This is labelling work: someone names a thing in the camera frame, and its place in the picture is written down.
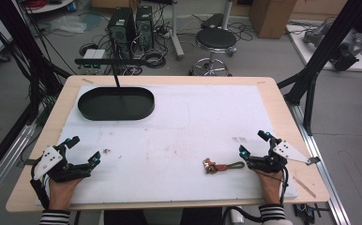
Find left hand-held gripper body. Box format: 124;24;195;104
32;142;93;184

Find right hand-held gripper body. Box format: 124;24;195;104
246;137;322;174

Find copper keychain with olive strap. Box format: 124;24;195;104
202;157;247;175

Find black oval tray hanger stand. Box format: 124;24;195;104
74;57;156;122

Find person's left hand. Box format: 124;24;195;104
46;176;85;212

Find person's right hand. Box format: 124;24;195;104
254;169;286;206

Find thin wooden stick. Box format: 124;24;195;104
292;175;318;199

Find light wooden table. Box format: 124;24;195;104
5;74;331;214

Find black parts on floor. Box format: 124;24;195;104
293;202;331;225

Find white foam mat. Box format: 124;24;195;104
34;83;299;207

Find person's dark trousers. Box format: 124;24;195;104
103;207;224;225

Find white small box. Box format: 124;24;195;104
83;48;107;68

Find white floor board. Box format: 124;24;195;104
285;23;362;73

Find black round stool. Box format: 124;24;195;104
189;27;238;77

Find clear plastic bag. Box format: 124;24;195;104
46;13;103;35

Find grey machine on board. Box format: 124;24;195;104
302;22;362;72

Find brown cardboard box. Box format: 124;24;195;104
248;0;298;40

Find black computer tower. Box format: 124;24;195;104
107;7;138;60
135;5;155;51

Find grey metal stand leg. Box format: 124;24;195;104
169;0;187;61

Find right hand-held gripper black cable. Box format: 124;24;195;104
221;167;290;224

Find aluminium rail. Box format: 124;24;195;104
286;101;353;225
0;123;39;211

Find black metal frame strut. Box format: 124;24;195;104
276;0;362;137
0;0;72;186

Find coiled black cable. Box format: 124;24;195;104
143;50;168;69

